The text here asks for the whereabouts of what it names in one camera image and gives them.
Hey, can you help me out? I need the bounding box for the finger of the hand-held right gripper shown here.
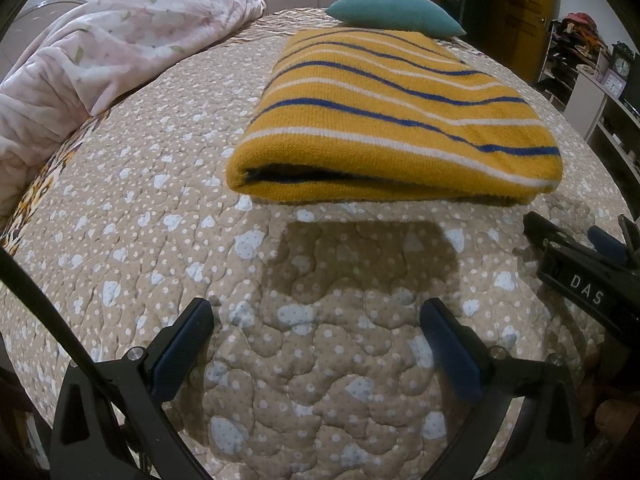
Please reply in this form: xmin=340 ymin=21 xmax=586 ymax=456
xmin=586 ymin=214 xmax=640 ymax=267
xmin=522 ymin=211 xmax=593 ymax=261

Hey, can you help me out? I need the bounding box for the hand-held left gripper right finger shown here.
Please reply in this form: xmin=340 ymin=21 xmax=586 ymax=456
xmin=420 ymin=297 xmax=586 ymax=480

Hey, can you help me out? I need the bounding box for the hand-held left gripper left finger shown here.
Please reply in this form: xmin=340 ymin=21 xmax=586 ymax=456
xmin=50 ymin=297 xmax=213 ymax=480

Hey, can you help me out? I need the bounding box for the yellow striped sweater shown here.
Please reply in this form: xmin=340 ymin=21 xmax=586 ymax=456
xmin=226 ymin=29 xmax=563 ymax=207

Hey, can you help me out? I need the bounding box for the white shelf unit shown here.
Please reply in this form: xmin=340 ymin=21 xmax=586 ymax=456
xmin=537 ymin=10 xmax=640 ymax=186

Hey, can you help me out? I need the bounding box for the beige quilted bedspread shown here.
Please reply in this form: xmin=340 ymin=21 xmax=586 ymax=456
xmin=0 ymin=7 xmax=631 ymax=480

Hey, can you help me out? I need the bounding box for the small pink clock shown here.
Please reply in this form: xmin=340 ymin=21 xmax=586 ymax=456
xmin=602 ymin=72 xmax=626 ymax=99

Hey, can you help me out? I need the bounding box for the dark mantel clock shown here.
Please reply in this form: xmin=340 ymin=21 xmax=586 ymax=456
xmin=611 ymin=42 xmax=635 ymax=82

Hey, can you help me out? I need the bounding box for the sunflower print sheet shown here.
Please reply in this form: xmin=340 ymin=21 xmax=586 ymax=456
xmin=0 ymin=110 xmax=96 ymax=261

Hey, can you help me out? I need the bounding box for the brown wooden door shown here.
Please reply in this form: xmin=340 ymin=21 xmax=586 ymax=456
xmin=500 ymin=0 xmax=558 ymax=86

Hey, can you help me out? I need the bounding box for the teal pillow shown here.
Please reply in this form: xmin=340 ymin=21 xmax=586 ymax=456
xmin=327 ymin=0 xmax=467 ymax=38

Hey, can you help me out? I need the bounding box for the pink floral blanket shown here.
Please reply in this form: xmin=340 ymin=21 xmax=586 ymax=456
xmin=0 ymin=0 xmax=267 ymax=221

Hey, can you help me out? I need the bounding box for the grey curved headboard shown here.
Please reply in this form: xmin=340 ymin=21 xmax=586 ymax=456
xmin=0 ymin=0 xmax=86 ymax=83

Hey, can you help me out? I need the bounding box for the black cable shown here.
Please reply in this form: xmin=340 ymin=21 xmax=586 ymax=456
xmin=0 ymin=247 xmax=151 ymax=480

